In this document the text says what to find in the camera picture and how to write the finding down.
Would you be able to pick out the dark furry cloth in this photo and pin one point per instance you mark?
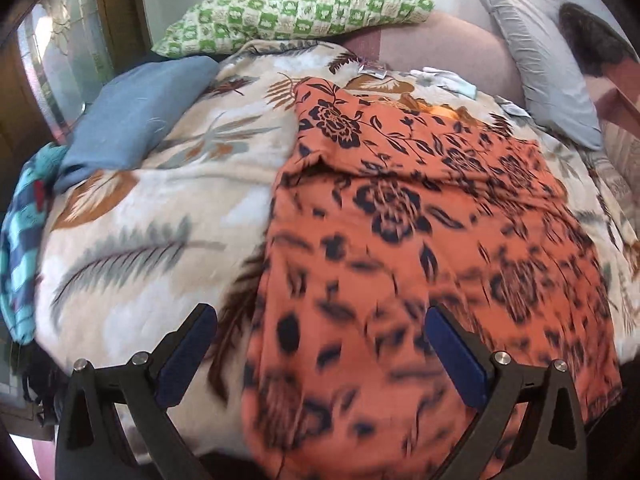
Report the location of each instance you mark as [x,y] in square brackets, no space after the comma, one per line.
[590,35]

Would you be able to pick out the small plastic packet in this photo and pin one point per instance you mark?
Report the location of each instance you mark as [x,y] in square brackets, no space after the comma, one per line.
[374,67]

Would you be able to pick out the teal striped cloth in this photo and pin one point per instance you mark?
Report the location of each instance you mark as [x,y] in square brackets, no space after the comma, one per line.
[20,260]

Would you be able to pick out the green checkered pillow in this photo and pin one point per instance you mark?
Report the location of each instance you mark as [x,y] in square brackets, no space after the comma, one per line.
[300,10]

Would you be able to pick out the orange floral garment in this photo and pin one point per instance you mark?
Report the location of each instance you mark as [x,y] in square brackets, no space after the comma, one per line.
[400,260]

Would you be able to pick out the grey pillow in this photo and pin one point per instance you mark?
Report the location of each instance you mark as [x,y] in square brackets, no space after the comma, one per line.
[540,60]

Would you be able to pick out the pink bed sheet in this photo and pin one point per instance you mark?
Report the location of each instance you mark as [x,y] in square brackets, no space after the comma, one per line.
[450,45]

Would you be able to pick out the beige leaf print blanket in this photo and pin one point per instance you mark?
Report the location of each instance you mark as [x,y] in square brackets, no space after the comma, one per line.
[175,220]

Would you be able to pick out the wooden window frame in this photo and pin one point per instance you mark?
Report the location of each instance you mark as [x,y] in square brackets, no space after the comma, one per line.
[122,15]

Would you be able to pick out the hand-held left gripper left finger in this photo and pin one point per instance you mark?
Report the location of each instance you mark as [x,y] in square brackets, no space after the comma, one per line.
[186,357]

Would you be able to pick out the patterned glass window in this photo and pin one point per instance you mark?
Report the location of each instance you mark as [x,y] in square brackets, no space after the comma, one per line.
[65,50]

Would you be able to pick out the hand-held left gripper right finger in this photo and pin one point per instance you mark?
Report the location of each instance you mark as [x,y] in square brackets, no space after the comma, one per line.
[457,355]

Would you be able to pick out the blue folded cloth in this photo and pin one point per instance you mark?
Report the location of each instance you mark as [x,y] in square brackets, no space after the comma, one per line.
[130,120]

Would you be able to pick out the beige patterned cloth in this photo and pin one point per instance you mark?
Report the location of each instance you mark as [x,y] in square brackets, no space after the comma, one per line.
[622,170]

